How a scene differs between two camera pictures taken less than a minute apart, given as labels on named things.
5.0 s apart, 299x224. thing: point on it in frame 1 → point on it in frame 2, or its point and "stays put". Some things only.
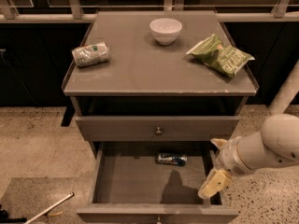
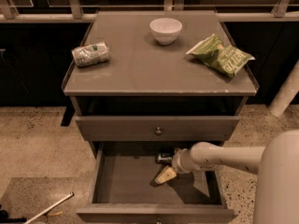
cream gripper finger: x=219 y=142 → x=177 y=149
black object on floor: x=4 y=217 stays put
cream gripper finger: x=217 y=180 → x=167 y=174
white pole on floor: x=52 y=207 stays put
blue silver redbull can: x=171 y=159 stays put
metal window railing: x=73 y=13 stays put
